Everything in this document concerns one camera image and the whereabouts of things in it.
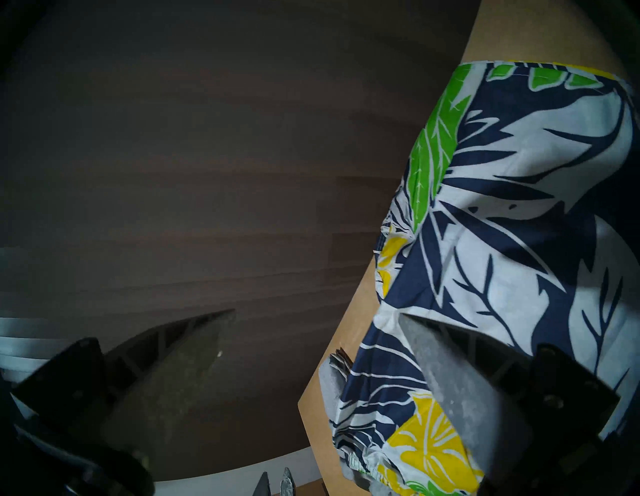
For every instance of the floral print shorts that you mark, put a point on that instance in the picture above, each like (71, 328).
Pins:
(525, 200)

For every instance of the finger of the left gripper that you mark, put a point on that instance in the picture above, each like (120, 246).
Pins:
(261, 485)
(287, 482)

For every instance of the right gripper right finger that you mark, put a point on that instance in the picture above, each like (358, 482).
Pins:
(465, 400)

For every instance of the grey shorts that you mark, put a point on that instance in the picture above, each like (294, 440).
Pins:
(331, 385)

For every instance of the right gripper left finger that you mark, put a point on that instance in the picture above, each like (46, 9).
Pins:
(155, 390)

